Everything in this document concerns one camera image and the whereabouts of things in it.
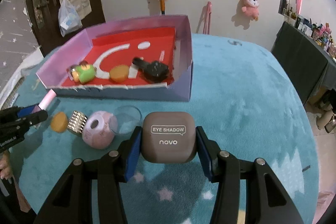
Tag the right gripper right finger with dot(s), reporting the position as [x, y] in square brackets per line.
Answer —
[267, 201]

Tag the yellow green turtle toy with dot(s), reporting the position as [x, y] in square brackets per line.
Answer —
[82, 73]

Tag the gold studded cylinder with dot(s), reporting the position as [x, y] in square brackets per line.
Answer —
[77, 123]

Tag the lilac flower-shaped compact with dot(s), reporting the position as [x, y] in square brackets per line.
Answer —
[99, 130]

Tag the person's left hand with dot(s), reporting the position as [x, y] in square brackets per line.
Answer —
[5, 166]

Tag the pink pig plush on wall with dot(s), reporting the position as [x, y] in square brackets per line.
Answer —
[250, 9]

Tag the plastic bag on door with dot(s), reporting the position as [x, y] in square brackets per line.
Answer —
[68, 18]

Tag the purple cardboard tray red bottom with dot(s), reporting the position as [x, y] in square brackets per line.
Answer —
[163, 38]

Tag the brown eye shadow case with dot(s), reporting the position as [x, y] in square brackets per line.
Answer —
[168, 137]

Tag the black nail polish bottle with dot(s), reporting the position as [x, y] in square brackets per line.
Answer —
[155, 71]

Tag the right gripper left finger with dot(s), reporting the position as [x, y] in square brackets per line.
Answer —
[70, 200]

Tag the dark cloth side table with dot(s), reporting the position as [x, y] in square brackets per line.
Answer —
[307, 65]

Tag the metal door handle plate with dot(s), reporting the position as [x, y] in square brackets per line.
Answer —
[37, 6]

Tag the clear plastic lid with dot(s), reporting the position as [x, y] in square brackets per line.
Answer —
[124, 120]

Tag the purple nail polish pink cap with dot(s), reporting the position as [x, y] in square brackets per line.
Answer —
[45, 102]

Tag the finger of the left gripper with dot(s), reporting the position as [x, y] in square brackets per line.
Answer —
[30, 120]
[25, 111]

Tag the orange round cap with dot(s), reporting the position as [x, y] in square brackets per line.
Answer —
[59, 122]
[119, 73]

